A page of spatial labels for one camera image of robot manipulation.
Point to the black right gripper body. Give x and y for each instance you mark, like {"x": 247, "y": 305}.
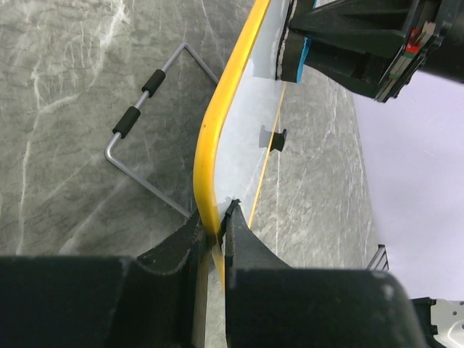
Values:
{"x": 434, "y": 45}

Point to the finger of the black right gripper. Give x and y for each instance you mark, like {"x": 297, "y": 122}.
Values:
{"x": 354, "y": 42}

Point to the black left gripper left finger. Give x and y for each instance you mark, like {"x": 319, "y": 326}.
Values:
{"x": 157, "y": 299}

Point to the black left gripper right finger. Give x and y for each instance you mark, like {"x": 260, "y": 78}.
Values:
{"x": 271, "y": 304}

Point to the blue whiteboard eraser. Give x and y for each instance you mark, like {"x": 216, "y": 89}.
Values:
{"x": 293, "y": 48}

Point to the yellow framed whiteboard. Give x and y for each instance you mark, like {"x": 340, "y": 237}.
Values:
{"x": 228, "y": 163}

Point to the black right whiteboard foot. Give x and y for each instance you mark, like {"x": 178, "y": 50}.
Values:
{"x": 274, "y": 141}

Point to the aluminium right side rail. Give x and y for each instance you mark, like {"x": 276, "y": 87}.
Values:
{"x": 379, "y": 261}

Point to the metal wire whiteboard stand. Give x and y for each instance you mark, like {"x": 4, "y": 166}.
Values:
{"x": 153, "y": 143}

